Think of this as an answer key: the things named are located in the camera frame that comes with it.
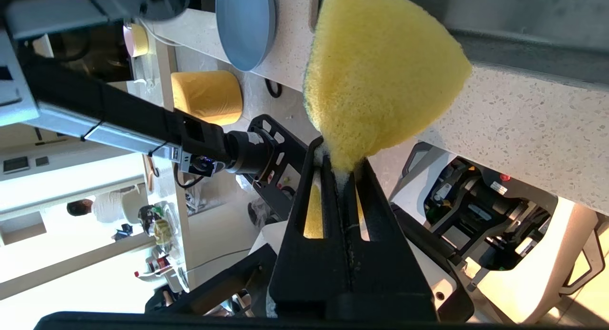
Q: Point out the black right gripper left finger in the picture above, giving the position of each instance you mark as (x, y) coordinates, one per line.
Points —
(309, 282)

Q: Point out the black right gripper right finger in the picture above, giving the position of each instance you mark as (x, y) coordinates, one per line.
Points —
(385, 282)

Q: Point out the yellow green sponge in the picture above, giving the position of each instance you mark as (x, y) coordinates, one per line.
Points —
(380, 73)

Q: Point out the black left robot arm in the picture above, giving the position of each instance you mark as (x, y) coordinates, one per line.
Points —
(133, 116)

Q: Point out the stainless steel sink basin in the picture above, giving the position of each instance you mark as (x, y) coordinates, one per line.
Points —
(523, 11)

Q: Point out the small red label bottle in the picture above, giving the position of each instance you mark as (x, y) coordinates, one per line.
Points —
(159, 264)

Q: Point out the light blue plate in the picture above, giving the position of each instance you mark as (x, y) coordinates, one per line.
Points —
(245, 25)

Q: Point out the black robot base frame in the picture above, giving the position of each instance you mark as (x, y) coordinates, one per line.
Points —
(476, 201)

